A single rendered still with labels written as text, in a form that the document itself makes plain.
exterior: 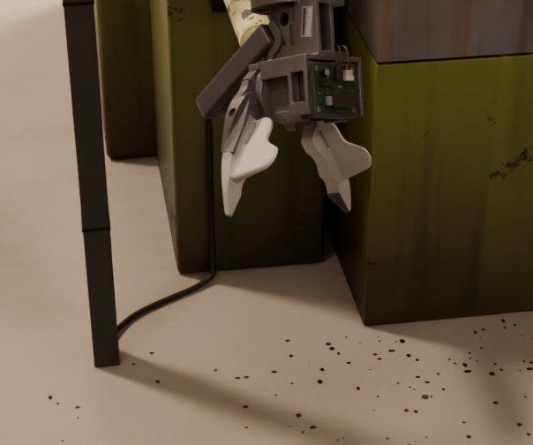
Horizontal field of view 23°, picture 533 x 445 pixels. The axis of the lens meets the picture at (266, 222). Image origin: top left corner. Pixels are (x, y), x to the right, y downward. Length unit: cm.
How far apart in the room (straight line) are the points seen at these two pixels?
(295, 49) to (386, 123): 79
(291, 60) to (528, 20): 85
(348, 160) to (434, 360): 90
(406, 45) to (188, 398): 62
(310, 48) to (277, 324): 104
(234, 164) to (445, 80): 84
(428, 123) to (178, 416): 58
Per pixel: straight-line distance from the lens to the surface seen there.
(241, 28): 157
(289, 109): 112
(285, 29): 116
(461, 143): 198
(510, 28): 192
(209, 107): 122
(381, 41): 187
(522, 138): 201
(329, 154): 120
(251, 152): 112
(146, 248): 232
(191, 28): 203
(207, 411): 194
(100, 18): 249
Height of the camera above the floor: 123
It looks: 31 degrees down
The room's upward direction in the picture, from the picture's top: straight up
